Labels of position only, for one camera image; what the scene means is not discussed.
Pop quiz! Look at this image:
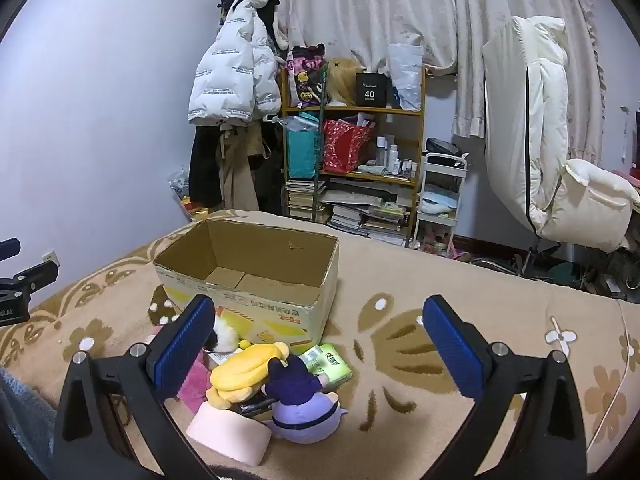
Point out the bright pink plush toy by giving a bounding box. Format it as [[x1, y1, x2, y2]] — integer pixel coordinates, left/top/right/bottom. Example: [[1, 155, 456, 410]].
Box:
[[150, 325, 215, 413]]

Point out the pale pink striped plush toy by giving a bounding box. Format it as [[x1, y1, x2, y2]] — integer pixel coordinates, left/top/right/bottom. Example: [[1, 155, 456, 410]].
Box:
[[186, 401, 273, 467]]

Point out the beige coat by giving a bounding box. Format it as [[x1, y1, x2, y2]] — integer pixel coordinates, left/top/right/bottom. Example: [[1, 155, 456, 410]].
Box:
[[219, 124, 267, 212]]

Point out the colourful printed bag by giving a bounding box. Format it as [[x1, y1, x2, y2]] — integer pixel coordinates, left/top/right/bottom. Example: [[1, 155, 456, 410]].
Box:
[[286, 44, 327, 108]]

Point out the brown floral blanket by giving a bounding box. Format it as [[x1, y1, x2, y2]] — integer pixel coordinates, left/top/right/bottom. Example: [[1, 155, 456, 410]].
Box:
[[0, 209, 640, 480]]

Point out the stack of books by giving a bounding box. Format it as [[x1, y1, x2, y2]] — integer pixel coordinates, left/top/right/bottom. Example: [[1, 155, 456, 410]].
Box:
[[285, 179, 414, 241]]

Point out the grey blue fleece cloth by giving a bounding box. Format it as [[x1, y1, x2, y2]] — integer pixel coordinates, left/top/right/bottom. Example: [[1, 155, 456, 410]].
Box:
[[0, 367, 57, 463]]

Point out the bag of colourful clutter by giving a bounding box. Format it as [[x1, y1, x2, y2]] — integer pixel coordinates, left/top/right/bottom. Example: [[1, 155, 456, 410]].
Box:
[[167, 167, 208, 217]]

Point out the cardboard box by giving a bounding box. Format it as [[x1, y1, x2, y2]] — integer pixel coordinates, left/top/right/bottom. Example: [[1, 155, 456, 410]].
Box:
[[152, 219, 341, 356]]

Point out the black coat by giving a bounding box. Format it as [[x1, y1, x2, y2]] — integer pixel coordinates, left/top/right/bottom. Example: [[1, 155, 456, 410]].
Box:
[[189, 124, 224, 209]]

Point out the yellow plush toy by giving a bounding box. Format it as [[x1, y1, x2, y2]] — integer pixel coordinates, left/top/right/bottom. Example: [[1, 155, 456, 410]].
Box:
[[206, 341, 291, 411]]

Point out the pink doll toy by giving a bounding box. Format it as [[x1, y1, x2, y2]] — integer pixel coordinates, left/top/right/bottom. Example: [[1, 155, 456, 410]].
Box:
[[421, 224, 455, 254]]

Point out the teal bag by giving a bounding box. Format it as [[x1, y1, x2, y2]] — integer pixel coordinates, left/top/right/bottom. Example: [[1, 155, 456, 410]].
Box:
[[285, 112, 321, 179]]

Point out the wooden shelf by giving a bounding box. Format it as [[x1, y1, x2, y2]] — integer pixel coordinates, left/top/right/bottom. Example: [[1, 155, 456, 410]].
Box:
[[281, 66, 427, 248]]

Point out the green tissue pack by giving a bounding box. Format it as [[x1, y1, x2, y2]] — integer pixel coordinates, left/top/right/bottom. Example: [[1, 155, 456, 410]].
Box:
[[299, 343, 353, 391]]

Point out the purple plush toy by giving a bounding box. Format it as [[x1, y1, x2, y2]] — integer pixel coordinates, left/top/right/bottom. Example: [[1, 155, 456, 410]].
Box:
[[262, 357, 349, 445]]

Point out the clear plastic bag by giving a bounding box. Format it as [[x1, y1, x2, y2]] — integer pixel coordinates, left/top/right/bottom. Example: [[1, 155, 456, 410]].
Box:
[[387, 42, 425, 111]]

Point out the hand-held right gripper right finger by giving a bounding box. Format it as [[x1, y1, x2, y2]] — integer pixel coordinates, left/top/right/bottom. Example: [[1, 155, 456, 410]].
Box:
[[421, 294, 588, 480]]

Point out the red patterned bag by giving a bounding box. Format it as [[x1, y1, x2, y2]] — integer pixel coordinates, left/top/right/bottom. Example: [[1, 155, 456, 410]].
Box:
[[322, 119, 375, 173]]

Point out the black packet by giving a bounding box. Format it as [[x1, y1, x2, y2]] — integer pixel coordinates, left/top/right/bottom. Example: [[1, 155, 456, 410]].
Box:
[[239, 396, 277, 415]]

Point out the black box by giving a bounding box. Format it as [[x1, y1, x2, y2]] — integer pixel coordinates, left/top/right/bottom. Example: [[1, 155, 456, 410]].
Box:
[[355, 72, 389, 108]]

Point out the blonde wig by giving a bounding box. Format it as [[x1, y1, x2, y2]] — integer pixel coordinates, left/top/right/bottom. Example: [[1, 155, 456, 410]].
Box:
[[325, 58, 367, 106]]

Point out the black bag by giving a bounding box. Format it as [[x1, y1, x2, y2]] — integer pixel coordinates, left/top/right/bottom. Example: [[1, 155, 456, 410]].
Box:
[[424, 137, 466, 159]]

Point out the white puffer jacket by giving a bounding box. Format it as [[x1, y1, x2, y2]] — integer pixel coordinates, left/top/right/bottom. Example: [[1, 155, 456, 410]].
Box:
[[187, 0, 283, 127]]

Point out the black hanging garment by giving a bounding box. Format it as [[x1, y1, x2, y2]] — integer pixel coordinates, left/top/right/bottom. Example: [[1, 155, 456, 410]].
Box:
[[247, 119, 287, 217]]

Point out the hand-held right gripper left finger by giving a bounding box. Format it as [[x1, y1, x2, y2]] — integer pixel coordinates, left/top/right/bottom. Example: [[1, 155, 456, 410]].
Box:
[[51, 294, 221, 480]]

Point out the pale floral curtain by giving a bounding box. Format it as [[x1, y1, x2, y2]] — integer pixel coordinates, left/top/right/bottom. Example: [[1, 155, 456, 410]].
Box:
[[275, 0, 601, 163]]

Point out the white cable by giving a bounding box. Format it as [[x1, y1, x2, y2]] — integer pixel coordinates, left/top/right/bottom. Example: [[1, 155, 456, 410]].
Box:
[[587, 300, 632, 452]]

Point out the group of cosmetic bottles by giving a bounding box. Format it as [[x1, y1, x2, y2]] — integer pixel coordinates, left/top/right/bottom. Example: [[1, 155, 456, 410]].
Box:
[[375, 135, 419, 179]]

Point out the black and white plush toy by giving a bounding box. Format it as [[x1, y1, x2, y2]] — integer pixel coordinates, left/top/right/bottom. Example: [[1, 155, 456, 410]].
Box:
[[202, 316, 251, 355]]

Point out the white trolley cart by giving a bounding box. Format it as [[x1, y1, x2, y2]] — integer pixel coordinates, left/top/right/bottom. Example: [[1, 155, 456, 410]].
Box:
[[415, 152, 469, 257]]

